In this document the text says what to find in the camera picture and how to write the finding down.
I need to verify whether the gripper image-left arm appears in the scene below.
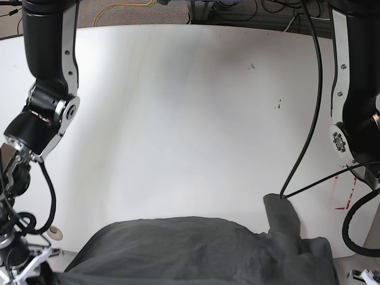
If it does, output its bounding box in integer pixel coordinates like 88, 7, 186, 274
1, 234, 30, 269

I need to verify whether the dark grey T-shirt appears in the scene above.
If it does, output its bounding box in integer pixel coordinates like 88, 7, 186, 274
56, 194, 339, 284

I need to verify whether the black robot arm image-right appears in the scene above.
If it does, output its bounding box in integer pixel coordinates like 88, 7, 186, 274
328, 1, 379, 190

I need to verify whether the red tape rectangle marking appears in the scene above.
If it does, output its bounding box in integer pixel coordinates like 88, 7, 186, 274
332, 171, 357, 211

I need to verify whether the wrist camera on image-left arm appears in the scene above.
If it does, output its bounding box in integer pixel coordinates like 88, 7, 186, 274
4, 247, 53, 284

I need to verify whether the left table cable grommet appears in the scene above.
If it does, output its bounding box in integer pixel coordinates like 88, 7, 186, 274
47, 226, 63, 241

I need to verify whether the yellow cable on floor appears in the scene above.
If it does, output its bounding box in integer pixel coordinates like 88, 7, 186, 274
93, 0, 154, 28

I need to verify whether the grey metal frame background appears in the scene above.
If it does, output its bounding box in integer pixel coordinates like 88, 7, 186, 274
186, 1, 217, 24

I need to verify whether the wrist camera on image-right arm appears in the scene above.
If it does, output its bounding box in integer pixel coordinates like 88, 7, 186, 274
347, 269, 380, 285

